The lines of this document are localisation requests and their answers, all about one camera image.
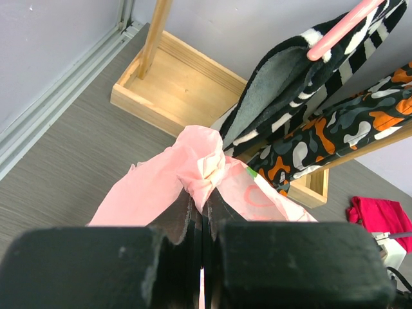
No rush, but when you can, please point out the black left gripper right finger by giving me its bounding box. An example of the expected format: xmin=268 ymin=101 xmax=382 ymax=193
xmin=203 ymin=191 xmax=395 ymax=308

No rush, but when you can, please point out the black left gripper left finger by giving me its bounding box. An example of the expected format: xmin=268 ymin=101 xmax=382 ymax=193
xmin=1 ymin=192 xmax=202 ymax=308

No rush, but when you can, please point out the pink peach plastic bag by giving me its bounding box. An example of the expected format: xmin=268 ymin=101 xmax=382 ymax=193
xmin=87 ymin=124 xmax=318 ymax=309

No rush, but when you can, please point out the red folded cloth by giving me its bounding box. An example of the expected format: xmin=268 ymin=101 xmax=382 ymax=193
xmin=346 ymin=196 xmax=411 ymax=234

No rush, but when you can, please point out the zebra pattern cloth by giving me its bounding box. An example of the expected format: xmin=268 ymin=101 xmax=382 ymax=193
xmin=213 ymin=1 xmax=409 ymax=157

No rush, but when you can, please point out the wooden clothes rack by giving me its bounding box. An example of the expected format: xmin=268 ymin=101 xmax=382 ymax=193
xmin=111 ymin=1 xmax=411 ymax=207

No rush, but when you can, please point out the orange camouflage cloth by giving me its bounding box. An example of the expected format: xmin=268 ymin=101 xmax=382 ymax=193
xmin=248 ymin=63 xmax=411 ymax=194

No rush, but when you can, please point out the pink clothes hanger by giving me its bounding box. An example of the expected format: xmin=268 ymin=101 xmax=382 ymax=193
xmin=306 ymin=0 xmax=384 ymax=61

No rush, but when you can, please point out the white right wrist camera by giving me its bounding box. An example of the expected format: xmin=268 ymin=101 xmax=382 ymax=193
xmin=372 ymin=232 xmax=408 ymax=270

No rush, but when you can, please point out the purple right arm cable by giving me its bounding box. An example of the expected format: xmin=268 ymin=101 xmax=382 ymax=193
xmin=388 ymin=230 xmax=412 ymax=241

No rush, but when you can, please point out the aluminium frame rail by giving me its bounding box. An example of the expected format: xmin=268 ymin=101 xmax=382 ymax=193
xmin=1 ymin=1 xmax=143 ymax=178

